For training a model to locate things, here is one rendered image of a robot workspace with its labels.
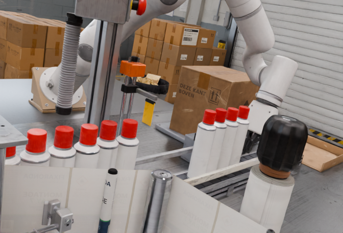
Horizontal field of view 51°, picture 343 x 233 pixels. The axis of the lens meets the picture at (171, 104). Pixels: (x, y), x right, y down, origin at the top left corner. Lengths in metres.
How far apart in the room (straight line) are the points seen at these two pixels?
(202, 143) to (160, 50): 3.77
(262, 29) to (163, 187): 0.65
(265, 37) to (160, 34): 3.67
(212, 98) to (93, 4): 0.78
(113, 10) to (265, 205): 0.46
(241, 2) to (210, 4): 5.28
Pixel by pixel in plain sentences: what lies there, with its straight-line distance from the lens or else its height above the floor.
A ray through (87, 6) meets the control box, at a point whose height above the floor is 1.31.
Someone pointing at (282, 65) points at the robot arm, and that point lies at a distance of 1.21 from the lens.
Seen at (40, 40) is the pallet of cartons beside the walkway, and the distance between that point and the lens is 4.18.
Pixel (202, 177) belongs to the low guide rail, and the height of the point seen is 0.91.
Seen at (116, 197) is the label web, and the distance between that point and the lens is 0.63.
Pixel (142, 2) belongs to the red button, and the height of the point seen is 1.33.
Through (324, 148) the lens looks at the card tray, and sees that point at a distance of 1.84.
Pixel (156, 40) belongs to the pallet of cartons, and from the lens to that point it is 4.76.
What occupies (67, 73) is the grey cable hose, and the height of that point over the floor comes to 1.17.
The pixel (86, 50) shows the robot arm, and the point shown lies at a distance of 1.27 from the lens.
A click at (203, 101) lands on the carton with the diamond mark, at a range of 1.38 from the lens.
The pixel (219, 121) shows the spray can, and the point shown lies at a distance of 1.02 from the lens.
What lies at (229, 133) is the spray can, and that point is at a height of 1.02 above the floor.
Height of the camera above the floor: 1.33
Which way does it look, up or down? 15 degrees down
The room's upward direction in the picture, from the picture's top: 11 degrees clockwise
